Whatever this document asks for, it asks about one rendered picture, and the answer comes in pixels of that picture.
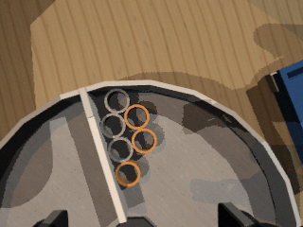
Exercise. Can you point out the grey metal ring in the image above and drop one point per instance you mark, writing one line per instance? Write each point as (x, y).
(107, 100)
(116, 158)
(103, 123)

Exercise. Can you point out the bronze ring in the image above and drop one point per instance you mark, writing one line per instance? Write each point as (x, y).
(133, 181)
(126, 117)
(144, 150)

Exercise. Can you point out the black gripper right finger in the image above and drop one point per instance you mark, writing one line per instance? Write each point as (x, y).
(230, 216)

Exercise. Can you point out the blue crate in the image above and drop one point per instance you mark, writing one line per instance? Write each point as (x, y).
(290, 100)

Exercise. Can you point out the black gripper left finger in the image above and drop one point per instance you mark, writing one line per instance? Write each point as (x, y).
(58, 218)

